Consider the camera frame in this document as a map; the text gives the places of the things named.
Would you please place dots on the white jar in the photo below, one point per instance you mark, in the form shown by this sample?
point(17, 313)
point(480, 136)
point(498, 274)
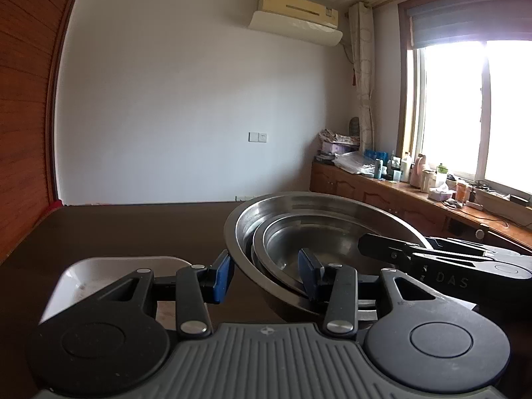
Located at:
point(428, 182)

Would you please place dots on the floral square plate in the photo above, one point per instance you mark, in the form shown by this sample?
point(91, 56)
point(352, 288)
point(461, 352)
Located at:
point(95, 272)

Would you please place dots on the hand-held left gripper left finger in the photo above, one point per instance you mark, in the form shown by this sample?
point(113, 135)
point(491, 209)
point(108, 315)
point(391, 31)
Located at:
point(222, 278)

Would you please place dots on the white wall switch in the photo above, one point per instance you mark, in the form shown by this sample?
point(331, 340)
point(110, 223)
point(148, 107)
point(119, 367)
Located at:
point(258, 136)

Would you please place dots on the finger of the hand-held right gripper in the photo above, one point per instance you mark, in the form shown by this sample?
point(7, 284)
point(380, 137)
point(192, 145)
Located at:
point(382, 248)
point(457, 246)

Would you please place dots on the orange bottle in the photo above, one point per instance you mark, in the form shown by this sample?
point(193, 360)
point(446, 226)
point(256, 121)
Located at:
point(461, 191)

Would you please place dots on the patterned cream curtain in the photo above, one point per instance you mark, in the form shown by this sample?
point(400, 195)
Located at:
point(363, 70)

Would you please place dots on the clear plastic bag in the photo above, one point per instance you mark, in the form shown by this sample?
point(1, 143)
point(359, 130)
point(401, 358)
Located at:
point(353, 164)

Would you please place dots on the white slim bottle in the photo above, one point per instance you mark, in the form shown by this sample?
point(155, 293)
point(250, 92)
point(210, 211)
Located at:
point(406, 168)

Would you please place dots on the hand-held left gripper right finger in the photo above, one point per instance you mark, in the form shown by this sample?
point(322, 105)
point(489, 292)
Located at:
point(308, 276)

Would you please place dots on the window with wooden frame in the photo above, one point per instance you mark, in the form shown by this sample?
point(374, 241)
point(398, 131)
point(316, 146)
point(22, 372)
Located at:
point(478, 112)

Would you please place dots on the beige air conditioner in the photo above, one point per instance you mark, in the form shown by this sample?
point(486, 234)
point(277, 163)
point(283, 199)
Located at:
point(299, 6)

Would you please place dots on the wooden slatted wardrobe door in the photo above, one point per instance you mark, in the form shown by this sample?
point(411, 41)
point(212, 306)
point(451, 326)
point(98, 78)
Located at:
point(29, 112)

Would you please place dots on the grey window blind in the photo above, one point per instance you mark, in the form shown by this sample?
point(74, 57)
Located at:
point(469, 20)

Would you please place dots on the pink bottle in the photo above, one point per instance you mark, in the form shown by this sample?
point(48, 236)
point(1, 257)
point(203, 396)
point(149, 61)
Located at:
point(417, 172)

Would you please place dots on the white tissue pack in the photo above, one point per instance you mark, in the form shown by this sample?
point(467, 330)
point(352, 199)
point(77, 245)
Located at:
point(441, 194)

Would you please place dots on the wall air conditioner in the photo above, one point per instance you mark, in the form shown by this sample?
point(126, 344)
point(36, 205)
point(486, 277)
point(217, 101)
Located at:
point(295, 27)

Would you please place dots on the blue and white can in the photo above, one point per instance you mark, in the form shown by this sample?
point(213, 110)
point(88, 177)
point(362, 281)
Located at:
point(378, 169)

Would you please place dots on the small steel bowl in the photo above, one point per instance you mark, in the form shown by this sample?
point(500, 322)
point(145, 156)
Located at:
point(332, 241)

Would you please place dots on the red cloth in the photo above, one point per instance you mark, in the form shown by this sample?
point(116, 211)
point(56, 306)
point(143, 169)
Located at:
point(54, 206)

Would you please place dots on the wooden low cabinet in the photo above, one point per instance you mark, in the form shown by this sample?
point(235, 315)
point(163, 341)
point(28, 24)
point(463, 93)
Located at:
point(374, 193)

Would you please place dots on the large steel bowl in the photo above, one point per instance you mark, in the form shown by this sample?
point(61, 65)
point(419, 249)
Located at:
point(241, 232)

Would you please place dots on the green capped bottle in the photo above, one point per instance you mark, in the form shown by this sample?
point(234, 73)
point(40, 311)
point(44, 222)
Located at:
point(441, 176)

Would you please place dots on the row of blue boxes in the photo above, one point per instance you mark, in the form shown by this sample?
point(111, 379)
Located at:
point(374, 154)

